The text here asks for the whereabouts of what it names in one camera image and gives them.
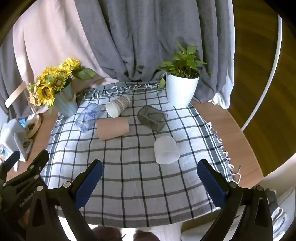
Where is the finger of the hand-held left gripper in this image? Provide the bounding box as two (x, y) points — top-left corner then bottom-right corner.
(1, 151), (21, 174)
(23, 149), (50, 180)

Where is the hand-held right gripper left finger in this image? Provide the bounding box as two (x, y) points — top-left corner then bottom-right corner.
(25, 159), (104, 241)

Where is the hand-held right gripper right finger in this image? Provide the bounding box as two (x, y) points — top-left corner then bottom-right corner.
(197, 159), (274, 241)

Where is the frosted white cup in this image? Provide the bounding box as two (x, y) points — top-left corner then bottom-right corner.
(154, 135), (180, 164)

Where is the tan cup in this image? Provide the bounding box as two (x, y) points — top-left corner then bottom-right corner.
(96, 117), (130, 141)

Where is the clear blue printed cup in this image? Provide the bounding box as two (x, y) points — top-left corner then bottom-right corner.
(74, 103), (104, 133)

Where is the patterned paper cup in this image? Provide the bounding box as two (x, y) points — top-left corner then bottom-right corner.
(106, 95), (131, 118)

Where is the grey transparent cup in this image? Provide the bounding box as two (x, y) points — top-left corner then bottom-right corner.
(137, 105), (167, 133)

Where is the white box device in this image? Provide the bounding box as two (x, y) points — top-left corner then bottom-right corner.
(0, 118), (33, 163)

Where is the round wooden stand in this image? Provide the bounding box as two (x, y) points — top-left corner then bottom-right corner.
(24, 113), (42, 140)

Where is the checked white grey tablecloth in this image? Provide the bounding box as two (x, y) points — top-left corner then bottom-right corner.
(40, 81), (242, 229)

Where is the person's left leg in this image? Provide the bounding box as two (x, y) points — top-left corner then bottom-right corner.
(92, 227), (122, 241)

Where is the person's leg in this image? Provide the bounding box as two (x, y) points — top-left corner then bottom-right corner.
(135, 230), (160, 241)
(92, 227), (122, 241)

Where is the ribbed blue vase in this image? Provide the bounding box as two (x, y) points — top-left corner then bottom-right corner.
(54, 83), (79, 118)

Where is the light wooden slat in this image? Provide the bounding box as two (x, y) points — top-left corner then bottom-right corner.
(5, 82), (26, 108)

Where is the grey cloth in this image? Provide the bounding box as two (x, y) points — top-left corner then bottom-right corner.
(265, 189), (287, 233)

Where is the person's right leg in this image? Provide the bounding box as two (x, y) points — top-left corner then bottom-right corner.
(135, 230), (160, 241)

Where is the sunflower bouquet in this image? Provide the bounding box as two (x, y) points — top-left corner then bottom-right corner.
(27, 57), (99, 114)

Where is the white plant pot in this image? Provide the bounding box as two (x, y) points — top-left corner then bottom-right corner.
(166, 74), (200, 107)

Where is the white curtain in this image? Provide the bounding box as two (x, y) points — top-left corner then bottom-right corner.
(208, 0), (236, 110)

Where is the green leafy plant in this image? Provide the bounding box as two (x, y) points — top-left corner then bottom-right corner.
(157, 42), (211, 90)

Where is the pink curtain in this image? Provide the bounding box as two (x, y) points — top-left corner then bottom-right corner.
(12, 0), (119, 114)

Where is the white hoop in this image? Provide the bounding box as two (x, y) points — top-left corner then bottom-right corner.
(240, 11), (283, 131)

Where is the grey curtain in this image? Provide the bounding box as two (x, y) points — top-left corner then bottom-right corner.
(0, 0), (233, 116)

